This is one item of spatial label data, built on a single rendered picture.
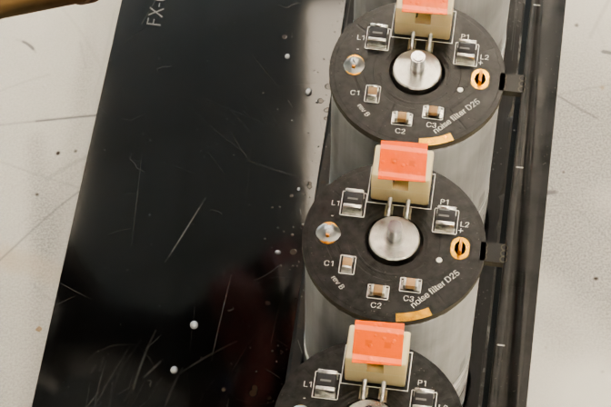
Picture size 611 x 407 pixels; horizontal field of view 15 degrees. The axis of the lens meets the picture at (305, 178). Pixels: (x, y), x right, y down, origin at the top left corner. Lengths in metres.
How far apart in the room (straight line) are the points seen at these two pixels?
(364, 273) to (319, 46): 0.09
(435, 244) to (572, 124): 0.09
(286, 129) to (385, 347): 0.09
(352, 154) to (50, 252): 0.07
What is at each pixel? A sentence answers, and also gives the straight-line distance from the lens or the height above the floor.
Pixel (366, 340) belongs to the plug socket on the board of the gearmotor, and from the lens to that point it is 0.30.
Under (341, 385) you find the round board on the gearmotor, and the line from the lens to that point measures 0.30.
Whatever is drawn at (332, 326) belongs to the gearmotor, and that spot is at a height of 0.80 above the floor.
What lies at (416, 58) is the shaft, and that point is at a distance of 0.33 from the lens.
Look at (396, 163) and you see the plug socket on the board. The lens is 0.31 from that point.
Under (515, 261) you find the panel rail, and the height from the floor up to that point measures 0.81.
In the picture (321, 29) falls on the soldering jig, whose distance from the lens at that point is 0.40.
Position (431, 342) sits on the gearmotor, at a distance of 0.32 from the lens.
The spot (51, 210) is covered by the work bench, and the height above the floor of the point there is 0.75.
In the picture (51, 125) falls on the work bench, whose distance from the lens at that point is 0.40.
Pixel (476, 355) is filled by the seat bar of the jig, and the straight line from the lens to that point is 0.35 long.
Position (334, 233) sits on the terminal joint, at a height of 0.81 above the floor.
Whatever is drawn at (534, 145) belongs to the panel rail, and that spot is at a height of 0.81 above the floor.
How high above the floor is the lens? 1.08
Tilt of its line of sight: 58 degrees down
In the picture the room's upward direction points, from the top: straight up
